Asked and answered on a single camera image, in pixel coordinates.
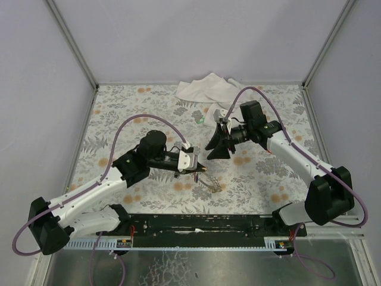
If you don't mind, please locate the white disc with keyrings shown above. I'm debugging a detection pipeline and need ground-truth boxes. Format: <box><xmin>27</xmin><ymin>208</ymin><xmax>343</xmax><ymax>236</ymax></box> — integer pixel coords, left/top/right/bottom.
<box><xmin>198</xmin><ymin>173</ymin><xmax>223</xmax><ymax>193</ymax></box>

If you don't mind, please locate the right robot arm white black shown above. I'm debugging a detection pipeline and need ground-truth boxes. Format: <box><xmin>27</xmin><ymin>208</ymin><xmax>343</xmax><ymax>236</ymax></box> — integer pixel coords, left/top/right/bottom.
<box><xmin>206</xmin><ymin>101</ymin><xmax>354</xmax><ymax>226</ymax></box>

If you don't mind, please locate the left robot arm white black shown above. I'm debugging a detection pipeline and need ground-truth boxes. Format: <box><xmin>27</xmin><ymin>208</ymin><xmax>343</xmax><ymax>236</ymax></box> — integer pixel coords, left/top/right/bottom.
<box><xmin>28</xmin><ymin>130</ymin><xmax>206</xmax><ymax>255</ymax></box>

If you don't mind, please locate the green tagged key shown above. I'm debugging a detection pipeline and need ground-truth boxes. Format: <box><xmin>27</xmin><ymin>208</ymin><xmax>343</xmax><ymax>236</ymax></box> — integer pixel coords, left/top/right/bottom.
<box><xmin>196</xmin><ymin>117</ymin><xmax>205</xmax><ymax>125</ymax></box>

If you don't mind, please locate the white crumpled cloth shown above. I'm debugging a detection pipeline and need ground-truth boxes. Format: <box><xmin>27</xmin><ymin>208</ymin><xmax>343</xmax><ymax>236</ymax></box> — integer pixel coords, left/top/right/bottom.
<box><xmin>176</xmin><ymin>73</ymin><xmax>244</xmax><ymax>126</ymax></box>

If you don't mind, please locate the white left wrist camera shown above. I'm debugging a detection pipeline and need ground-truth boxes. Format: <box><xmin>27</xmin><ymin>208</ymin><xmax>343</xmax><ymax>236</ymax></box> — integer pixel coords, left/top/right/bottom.
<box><xmin>177</xmin><ymin>142</ymin><xmax>198</xmax><ymax>172</ymax></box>

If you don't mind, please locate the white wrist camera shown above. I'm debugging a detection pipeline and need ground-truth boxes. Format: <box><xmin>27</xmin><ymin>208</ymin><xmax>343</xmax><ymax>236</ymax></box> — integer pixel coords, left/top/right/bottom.
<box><xmin>213</xmin><ymin>109</ymin><xmax>232</xmax><ymax>127</ymax></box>
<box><xmin>177</xmin><ymin>142</ymin><xmax>198</xmax><ymax>172</ymax></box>

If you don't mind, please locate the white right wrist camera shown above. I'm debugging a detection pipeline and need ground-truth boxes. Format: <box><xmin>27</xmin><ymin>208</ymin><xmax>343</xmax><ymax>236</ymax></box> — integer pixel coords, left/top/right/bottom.
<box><xmin>213</xmin><ymin>109</ymin><xmax>232</xmax><ymax>127</ymax></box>

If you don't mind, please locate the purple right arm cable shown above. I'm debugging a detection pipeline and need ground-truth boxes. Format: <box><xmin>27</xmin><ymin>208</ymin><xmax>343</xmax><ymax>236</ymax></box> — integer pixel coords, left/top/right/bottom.
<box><xmin>224</xmin><ymin>86</ymin><xmax>368</xmax><ymax>228</ymax></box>

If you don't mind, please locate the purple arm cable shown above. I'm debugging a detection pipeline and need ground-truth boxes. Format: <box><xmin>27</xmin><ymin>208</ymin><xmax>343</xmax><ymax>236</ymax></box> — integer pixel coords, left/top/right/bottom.
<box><xmin>11</xmin><ymin>114</ymin><xmax>191</xmax><ymax>257</ymax></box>
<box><xmin>224</xmin><ymin>86</ymin><xmax>368</xmax><ymax>228</ymax></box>

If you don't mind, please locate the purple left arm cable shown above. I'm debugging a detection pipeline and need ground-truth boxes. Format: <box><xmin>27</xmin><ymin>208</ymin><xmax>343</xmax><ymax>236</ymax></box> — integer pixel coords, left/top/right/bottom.
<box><xmin>11</xmin><ymin>114</ymin><xmax>191</xmax><ymax>257</ymax></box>

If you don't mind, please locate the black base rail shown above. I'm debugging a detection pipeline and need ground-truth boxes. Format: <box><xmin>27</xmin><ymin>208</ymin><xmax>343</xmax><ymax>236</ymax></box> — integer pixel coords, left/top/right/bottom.
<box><xmin>102</xmin><ymin>214</ymin><xmax>307</xmax><ymax>241</ymax></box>

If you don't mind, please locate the purple left floor cable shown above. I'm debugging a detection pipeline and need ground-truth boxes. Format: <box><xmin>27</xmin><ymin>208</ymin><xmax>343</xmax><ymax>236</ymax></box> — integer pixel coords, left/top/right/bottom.
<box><xmin>89</xmin><ymin>232</ymin><xmax>126</xmax><ymax>286</ymax></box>

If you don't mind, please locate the purple floor cable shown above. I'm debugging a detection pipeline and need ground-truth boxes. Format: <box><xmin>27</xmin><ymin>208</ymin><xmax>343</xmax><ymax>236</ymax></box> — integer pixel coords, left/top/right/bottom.
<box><xmin>89</xmin><ymin>232</ymin><xmax>126</xmax><ymax>286</ymax></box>
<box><xmin>293</xmin><ymin>228</ymin><xmax>336</xmax><ymax>281</ymax></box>

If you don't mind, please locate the white slotted cable duct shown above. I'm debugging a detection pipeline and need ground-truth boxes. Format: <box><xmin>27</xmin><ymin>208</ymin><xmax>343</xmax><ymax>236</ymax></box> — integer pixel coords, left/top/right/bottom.
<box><xmin>64</xmin><ymin>237</ymin><xmax>293</xmax><ymax>252</ymax></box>

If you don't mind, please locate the purple right floor cable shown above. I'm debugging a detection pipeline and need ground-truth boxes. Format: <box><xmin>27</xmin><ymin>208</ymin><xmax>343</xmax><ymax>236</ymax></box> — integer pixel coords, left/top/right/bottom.
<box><xmin>293</xmin><ymin>228</ymin><xmax>336</xmax><ymax>281</ymax></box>

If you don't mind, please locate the grey aluminium corner post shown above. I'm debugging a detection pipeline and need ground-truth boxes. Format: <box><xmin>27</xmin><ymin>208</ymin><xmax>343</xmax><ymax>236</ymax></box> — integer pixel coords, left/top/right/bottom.
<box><xmin>301</xmin><ymin>0</ymin><xmax>357</xmax><ymax>90</ymax></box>

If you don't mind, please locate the grey left corner post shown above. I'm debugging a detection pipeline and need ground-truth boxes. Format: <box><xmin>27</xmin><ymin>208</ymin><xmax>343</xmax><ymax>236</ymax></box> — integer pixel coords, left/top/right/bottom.
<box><xmin>43</xmin><ymin>0</ymin><xmax>99</xmax><ymax>90</ymax></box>

